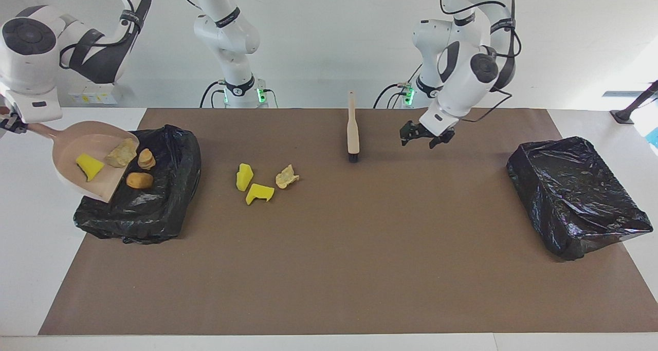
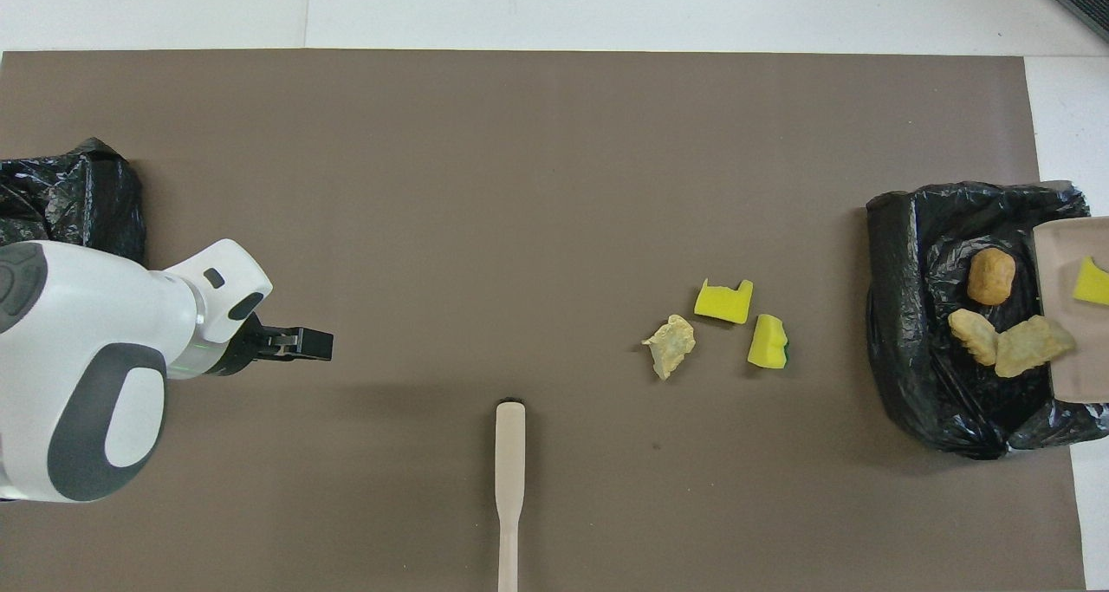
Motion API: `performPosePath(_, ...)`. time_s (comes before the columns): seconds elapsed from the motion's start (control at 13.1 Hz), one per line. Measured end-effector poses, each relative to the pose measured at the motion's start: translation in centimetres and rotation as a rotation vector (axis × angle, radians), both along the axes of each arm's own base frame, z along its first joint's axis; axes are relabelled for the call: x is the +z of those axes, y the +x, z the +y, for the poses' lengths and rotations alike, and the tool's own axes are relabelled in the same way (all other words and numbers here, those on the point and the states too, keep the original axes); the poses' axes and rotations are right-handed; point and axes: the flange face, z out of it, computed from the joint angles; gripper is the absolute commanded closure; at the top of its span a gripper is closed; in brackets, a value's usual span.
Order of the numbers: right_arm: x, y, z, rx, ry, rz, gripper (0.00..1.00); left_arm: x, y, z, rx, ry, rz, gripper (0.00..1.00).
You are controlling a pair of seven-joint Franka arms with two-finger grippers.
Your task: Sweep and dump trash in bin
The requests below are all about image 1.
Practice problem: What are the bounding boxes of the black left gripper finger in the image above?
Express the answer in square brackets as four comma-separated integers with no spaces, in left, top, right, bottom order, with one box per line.
[400,121,419,147]
[429,131,455,150]

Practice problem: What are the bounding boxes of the beige plastic dustpan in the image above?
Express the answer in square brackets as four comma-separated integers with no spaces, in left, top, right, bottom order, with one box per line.
[26,121,140,204]

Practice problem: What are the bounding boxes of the beige hand brush black bristles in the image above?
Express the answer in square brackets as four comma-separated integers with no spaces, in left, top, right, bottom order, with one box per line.
[347,91,360,163]

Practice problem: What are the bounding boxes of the plain yellow sponge wedge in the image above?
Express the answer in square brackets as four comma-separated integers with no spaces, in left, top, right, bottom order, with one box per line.
[76,154,105,182]

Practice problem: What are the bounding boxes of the brown potato-shaped bread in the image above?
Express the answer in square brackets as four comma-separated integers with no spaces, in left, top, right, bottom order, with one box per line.
[125,172,154,190]

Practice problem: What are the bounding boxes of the beige paper scrap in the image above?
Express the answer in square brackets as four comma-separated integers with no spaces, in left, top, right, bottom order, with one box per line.
[275,164,300,190]

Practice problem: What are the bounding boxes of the notched yellow sponge piece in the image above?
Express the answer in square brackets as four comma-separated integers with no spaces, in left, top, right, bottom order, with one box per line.
[245,183,275,206]

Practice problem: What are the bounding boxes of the yellow sponge wedge green backing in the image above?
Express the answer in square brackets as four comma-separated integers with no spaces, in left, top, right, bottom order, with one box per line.
[236,163,254,192]

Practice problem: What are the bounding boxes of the bin with black bag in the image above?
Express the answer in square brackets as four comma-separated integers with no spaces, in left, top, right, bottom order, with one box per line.
[506,136,654,262]
[73,124,202,245]

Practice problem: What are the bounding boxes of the black stand foot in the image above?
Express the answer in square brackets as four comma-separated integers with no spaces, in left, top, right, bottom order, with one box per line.
[610,80,658,125]

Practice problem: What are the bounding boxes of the brown paper table mat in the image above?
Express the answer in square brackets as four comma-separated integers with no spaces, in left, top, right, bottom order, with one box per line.
[39,108,658,336]

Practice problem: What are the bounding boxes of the black base power cable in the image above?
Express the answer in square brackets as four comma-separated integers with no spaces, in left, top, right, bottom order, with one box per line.
[374,66,419,108]
[199,81,227,108]

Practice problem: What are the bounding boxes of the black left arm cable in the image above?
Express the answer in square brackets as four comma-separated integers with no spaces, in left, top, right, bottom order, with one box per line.
[440,0,521,123]

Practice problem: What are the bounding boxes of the white wall power strip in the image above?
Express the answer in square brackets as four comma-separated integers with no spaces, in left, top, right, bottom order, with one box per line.
[68,81,124,105]

